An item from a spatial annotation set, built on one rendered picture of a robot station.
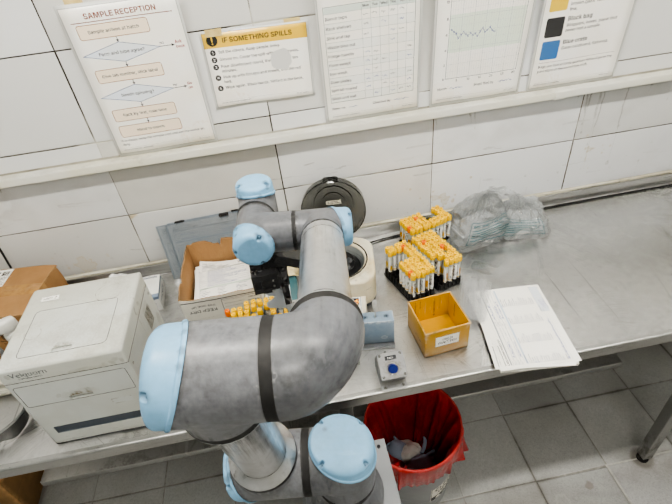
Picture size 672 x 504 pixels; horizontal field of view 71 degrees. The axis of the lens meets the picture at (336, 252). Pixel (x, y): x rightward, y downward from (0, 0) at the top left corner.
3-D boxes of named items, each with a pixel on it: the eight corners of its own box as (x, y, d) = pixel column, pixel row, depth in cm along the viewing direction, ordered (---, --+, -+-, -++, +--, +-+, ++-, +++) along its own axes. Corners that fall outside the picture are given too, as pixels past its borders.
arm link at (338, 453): (380, 503, 86) (381, 471, 77) (307, 510, 86) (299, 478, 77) (372, 440, 95) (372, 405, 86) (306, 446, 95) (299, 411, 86)
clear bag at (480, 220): (459, 258, 162) (463, 214, 150) (431, 232, 175) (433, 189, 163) (519, 235, 169) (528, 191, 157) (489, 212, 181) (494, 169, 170)
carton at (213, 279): (190, 336, 145) (175, 302, 136) (196, 276, 168) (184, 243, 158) (269, 321, 147) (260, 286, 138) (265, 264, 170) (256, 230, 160)
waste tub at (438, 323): (424, 359, 131) (425, 335, 124) (406, 325, 141) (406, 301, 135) (468, 347, 132) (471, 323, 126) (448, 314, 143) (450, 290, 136)
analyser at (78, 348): (55, 445, 120) (-10, 374, 102) (82, 361, 142) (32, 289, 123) (175, 421, 123) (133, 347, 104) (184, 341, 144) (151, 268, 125)
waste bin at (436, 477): (373, 538, 176) (367, 483, 148) (354, 447, 204) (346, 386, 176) (470, 516, 179) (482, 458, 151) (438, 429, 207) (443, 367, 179)
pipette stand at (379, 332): (360, 351, 135) (358, 327, 129) (358, 332, 140) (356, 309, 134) (395, 348, 135) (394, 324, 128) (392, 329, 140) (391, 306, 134)
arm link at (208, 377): (315, 503, 87) (269, 400, 44) (234, 510, 87) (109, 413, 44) (312, 436, 94) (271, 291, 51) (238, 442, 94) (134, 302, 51)
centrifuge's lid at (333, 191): (295, 182, 148) (297, 172, 155) (305, 249, 161) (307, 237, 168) (363, 176, 147) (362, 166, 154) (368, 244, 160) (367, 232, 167)
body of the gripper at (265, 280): (254, 276, 111) (243, 236, 104) (289, 269, 112) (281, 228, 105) (256, 298, 105) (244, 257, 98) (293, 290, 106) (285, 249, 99)
